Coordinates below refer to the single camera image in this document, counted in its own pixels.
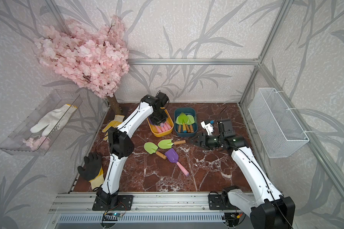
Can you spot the aluminium front rail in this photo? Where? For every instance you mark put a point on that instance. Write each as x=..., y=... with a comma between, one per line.
x=143, y=202

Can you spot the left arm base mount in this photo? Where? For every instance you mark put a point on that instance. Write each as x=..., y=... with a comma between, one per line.
x=113, y=201

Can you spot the white cotton glove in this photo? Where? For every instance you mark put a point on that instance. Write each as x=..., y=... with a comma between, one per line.
x=54, y=120

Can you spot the black and yellow glove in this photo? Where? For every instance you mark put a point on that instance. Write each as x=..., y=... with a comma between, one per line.
x=92, y=170

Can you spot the yellow storage box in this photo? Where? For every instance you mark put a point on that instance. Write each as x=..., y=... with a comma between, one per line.
x=171, y=123

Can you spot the clear acrylic wall shelf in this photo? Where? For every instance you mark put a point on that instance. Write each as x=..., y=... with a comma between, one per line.
x=35, y=135

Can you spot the pink cherry blossom tree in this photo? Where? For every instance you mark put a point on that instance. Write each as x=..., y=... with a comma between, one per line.
x=96, y=61

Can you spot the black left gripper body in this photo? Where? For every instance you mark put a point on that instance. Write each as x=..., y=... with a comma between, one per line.
x=157, y=118

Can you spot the pink blossom sprig on shelf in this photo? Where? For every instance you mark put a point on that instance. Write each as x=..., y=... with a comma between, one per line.
x=37, y=142

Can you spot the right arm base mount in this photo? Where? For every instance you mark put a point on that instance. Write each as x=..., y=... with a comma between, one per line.
x=220, y=201

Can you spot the green trowel yellow handle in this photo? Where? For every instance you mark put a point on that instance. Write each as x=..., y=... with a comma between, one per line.
x=184, y=120

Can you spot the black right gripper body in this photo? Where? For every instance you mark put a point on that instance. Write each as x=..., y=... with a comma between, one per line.
x=211, y=141

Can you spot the yellow rubber glove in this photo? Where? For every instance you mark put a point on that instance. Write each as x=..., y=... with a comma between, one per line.
x=118, y=119

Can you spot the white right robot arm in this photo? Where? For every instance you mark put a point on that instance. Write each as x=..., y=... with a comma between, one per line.
x=267, y=208

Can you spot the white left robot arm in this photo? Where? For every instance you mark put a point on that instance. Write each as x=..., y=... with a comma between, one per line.
x=121, y=145

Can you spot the purple square shovel pink handle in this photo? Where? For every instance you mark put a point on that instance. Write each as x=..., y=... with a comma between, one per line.
x=173, y=157
x=162, y=127

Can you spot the white wire mesh basket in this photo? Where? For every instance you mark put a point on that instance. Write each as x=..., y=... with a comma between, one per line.
x=279, y=130

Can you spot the dark teal storage box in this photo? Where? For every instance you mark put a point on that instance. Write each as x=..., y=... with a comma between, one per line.
x=187, y=111

